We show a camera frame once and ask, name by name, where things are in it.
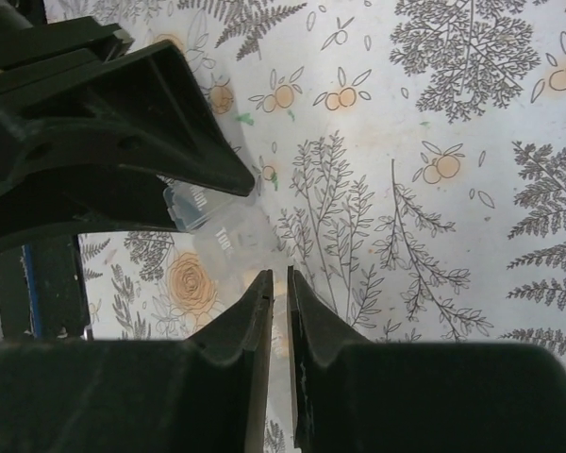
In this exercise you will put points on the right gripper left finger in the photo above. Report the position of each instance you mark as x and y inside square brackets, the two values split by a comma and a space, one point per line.
[207, 393]

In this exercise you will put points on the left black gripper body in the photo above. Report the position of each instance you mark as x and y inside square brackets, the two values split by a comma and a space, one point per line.
[26, 39]

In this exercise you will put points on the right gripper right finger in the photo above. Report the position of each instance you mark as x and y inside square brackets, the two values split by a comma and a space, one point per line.
[355, 395]

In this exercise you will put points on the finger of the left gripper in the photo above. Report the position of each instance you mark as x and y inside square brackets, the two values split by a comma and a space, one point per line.
[142, 111]
[81, 199]

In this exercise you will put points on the clear weekly pill organizer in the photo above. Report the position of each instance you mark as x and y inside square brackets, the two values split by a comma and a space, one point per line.
[225, 242]

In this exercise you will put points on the floral table mat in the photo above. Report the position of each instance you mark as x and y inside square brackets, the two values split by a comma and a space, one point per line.
[410, 155]

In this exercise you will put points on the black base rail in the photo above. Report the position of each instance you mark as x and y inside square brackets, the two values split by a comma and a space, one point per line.
[42, 290]

